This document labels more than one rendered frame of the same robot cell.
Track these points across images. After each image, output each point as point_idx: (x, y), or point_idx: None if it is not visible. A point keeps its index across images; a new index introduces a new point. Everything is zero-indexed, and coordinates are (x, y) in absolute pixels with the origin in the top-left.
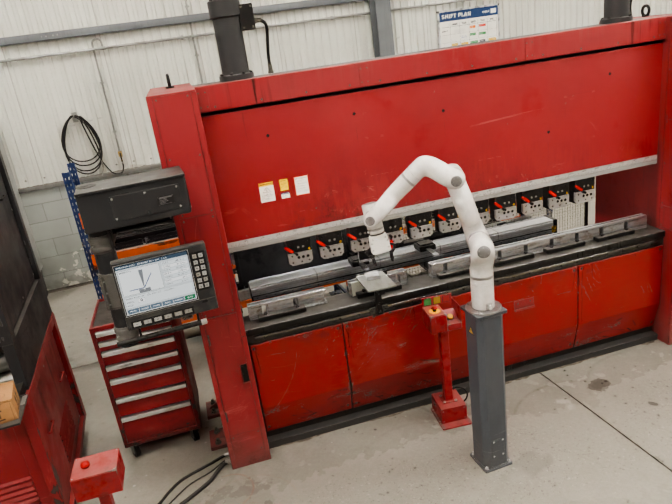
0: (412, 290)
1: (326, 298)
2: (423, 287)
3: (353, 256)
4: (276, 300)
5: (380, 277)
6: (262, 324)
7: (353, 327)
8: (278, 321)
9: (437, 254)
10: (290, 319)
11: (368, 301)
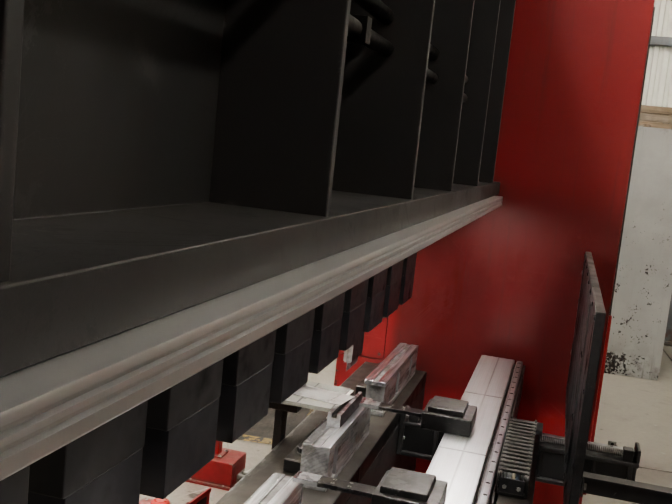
0: (248, 473)
1: (384, 418)
2: (237, 487)
3: (460, 402)
4: (389, 354)
5: (296, 395)
6: (365, 370)
7: None
8: (355, 377)
9: (295, 475)
10: (345, 382)
11: (291, 431)
